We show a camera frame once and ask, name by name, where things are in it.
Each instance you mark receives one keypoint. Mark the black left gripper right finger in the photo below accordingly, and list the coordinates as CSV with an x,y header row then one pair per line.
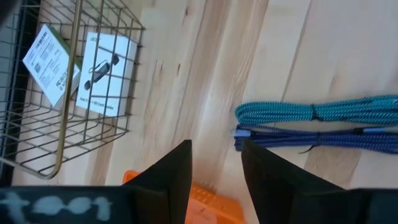
x,y
273,193

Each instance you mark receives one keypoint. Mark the orange plastic basket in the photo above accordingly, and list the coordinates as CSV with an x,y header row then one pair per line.
x,y
227,211

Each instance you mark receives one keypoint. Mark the white box with printed text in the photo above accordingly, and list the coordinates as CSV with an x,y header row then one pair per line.
x,y
43,62

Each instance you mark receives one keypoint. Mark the white card reader box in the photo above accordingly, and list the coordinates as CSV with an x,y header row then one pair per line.
x,y
93,102

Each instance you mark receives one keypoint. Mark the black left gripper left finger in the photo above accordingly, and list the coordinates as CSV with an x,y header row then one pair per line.
x,y
180,186

